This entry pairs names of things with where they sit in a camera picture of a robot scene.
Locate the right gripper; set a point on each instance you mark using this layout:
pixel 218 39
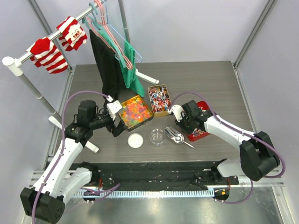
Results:
pixel 181 124

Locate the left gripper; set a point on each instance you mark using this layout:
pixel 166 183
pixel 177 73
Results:
pixel 118 129

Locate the gold tin of gummy candies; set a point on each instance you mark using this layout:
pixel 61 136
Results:
pixel 135 113

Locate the metal scoop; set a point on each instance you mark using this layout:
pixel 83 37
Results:
pixel 176 136

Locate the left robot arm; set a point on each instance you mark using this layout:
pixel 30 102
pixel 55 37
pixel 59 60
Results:
pixel 47 199

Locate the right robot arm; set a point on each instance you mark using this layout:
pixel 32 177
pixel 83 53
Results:
pixel 257 157

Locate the red tin of swirl lollipops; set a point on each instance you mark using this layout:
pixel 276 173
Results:
pixel 198 133

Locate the white jar lid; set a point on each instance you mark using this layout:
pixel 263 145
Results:
pixel 135 140

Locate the clear plastic jar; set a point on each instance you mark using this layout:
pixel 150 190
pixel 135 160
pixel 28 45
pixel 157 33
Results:
pixel 157 137

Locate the gold tin of ball lollipops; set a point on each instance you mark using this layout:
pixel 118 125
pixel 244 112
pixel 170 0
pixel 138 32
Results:
pixel 160 100

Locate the black cloth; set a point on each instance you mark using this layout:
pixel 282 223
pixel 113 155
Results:
pixel 108 66

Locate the green cloth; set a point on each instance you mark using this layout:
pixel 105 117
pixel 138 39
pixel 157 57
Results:
pixel 128 66

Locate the pink hanger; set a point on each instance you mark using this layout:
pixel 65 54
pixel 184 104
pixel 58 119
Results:
pixel 112 39

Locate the santa striped sock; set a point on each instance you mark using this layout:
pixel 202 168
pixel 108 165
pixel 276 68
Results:
pixel 72 34

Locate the red white striped sock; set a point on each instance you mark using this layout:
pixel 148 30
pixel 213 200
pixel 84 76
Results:
pixel 46 54

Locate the teal hanger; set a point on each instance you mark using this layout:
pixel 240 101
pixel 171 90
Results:
pixel 98 25

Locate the clothes rack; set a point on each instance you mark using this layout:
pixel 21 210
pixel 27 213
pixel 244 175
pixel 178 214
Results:
pixel 14 64

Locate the blue hanger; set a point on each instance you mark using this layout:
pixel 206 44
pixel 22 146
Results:
pixel 123 37

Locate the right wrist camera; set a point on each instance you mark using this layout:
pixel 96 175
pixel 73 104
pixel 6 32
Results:
pixel 178 112

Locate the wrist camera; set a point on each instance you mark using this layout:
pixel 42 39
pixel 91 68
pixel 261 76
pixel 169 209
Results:
pixel 113 107
pixel 178 112

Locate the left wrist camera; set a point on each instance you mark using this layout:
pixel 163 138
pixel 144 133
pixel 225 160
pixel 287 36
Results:
pixel 113 107

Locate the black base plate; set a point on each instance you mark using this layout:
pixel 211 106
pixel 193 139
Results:
pixel 160 176

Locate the slotted cable duct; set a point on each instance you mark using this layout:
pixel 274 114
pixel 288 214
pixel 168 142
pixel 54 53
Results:
pixel 147 194

